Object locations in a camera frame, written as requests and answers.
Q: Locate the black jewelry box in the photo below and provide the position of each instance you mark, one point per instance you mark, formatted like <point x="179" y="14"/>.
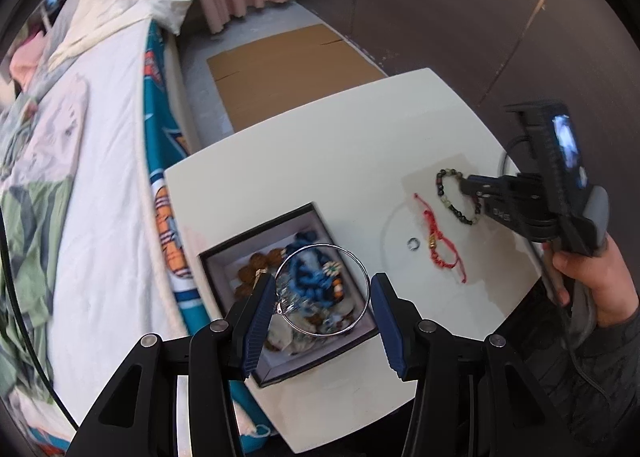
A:
<point x="225" y="267"/>

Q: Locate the flat brown cardboard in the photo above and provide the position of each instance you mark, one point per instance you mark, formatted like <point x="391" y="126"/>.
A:
<point x="280" y="72"/>

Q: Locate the person's right hand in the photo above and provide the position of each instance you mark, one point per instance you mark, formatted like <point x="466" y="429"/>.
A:
<point x="600" y="282"/>

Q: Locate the light blue printed cloth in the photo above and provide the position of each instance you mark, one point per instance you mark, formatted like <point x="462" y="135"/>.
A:
<point x="15" y="137"/>

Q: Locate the silver bangle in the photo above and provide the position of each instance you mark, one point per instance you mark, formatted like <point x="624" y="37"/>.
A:
<point x="325" y="245"/>

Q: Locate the white duvet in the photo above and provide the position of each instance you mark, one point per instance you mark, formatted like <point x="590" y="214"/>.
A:
<point x="165" y="2"/>

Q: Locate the pink cloth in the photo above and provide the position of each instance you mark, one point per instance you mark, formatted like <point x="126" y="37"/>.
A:
<point x="25" y="54"/>

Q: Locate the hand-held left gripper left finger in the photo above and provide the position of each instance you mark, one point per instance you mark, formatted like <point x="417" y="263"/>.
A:
<point x="257" y="327"/>

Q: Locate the bed with white sheet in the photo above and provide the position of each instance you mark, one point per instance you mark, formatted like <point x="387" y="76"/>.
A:
<point x="110" y="187"/>

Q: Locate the white shirt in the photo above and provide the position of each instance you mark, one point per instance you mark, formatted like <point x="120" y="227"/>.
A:
<point x="55" y="127"/>

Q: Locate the dark brown wardrobe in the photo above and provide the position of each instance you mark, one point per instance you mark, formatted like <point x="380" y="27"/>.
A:
<point x="450" y="12"/>

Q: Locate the person's right forearm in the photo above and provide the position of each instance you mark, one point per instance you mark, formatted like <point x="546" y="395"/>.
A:
<point x="610" y="387"/>

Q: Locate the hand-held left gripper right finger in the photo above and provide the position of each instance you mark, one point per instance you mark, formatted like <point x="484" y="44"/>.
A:
<point x="387" y="327"/>

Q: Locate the white low table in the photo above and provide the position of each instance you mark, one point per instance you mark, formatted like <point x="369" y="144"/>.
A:
<point x="325" y="137"/>

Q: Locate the green striped cloth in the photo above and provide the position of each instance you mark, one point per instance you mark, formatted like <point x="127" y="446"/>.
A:
<point x="30" y="237"/>

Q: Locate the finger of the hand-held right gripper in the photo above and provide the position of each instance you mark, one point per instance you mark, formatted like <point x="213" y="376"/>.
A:
<point x="482" y="183"/>
<point x="495" y="209"/>

